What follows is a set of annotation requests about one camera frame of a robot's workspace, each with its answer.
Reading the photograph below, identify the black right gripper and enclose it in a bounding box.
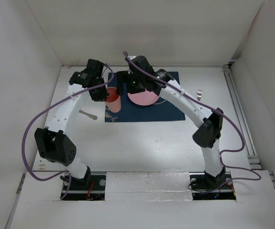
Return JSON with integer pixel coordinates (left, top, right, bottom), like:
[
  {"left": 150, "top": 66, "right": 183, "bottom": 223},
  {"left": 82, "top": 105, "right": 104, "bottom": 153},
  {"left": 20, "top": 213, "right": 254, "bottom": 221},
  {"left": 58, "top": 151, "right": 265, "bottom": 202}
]
[{"left": 116, "top": 70, "right": 145, "bottom": 96}]

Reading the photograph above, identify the pink plastic cup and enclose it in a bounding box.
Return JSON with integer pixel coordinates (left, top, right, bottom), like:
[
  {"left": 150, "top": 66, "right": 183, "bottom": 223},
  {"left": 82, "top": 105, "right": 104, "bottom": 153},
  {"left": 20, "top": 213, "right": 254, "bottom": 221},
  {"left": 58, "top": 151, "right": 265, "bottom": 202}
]
[{"left": 104, "top": 87, "right": 121, "bottom": 113}]

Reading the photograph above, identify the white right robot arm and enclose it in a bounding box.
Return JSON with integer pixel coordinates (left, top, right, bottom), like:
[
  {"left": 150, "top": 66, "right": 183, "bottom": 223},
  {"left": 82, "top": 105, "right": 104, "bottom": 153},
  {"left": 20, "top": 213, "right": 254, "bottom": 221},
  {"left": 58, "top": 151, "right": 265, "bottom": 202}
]
[{"left": 116, "top": 52, "right": 225, "bottom": 188}]

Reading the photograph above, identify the dark blue cloth placemat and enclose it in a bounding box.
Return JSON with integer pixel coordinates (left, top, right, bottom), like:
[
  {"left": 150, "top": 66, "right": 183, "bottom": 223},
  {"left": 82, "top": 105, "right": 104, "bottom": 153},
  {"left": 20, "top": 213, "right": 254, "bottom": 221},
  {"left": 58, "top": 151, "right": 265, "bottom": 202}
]
[{"left": 104, "top": 71, "right": 186, "bottom": 123}]

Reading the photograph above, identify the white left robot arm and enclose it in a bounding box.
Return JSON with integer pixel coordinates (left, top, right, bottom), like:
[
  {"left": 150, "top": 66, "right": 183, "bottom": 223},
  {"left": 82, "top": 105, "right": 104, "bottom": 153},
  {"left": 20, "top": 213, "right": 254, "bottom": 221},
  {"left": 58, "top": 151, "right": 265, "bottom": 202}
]
[{"left": 34, "top": 59, "right": 109, "bottom": 189}]

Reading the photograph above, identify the aluminium rail front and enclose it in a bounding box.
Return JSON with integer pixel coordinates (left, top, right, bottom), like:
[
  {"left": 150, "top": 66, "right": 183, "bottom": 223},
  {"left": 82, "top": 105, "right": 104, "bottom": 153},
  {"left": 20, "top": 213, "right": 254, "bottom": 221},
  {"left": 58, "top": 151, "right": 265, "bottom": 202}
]
[{"left": 63, "top": 170, "right": 235, "bottom": 191}]

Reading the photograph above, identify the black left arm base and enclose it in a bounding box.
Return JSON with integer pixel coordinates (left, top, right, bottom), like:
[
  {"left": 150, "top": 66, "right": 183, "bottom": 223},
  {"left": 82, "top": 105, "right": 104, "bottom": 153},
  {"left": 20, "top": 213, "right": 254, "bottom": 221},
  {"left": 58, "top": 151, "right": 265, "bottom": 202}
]
[{"left": 60, "top": 168, "right": 107, "bottom": 201}]

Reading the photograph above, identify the fork with green handle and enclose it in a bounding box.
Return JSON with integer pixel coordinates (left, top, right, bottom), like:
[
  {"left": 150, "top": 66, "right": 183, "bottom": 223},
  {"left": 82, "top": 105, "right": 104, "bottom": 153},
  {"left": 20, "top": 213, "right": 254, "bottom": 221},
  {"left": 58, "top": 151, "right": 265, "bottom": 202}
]
[{"left": 196, "top": 89, "right": 203, "bottom": 101}]

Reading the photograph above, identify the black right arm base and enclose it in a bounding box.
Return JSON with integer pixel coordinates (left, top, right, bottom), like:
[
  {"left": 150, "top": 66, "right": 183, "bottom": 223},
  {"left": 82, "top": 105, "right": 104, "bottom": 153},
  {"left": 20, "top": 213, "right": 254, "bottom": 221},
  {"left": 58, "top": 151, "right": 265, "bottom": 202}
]
[{"left": 187, "top": 169, "right": 236, "bottom": 201}]

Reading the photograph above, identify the pink plastic plate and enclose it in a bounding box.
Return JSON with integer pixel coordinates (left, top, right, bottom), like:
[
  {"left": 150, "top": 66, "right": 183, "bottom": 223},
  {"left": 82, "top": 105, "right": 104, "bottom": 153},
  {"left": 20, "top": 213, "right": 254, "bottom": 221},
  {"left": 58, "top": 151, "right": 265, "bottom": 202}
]
[{"left": 127, "top": 90, "right": 160, "bottom": 106}]

